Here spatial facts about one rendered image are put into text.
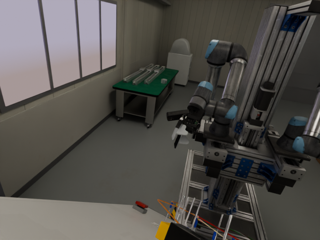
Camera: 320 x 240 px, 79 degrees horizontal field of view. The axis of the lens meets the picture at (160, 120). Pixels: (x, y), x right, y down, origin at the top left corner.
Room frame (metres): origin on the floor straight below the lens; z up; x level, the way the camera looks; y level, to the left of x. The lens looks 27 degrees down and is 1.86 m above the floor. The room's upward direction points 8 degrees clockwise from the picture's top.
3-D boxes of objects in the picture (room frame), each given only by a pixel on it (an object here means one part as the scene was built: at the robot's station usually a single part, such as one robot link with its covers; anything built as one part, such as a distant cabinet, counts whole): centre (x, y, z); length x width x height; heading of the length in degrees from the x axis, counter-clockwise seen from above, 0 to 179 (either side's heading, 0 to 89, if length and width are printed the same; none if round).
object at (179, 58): (6.64, -0.41, 0.73); 0.77 x 0.62 x 1.45; 80
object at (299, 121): (1.21, -0.95, 1.33); 0.13 x 0.12 x 0.14; 62
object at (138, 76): (4.36, 0.31, 0.42); 2.29 x 0.90 x 0.83; 170
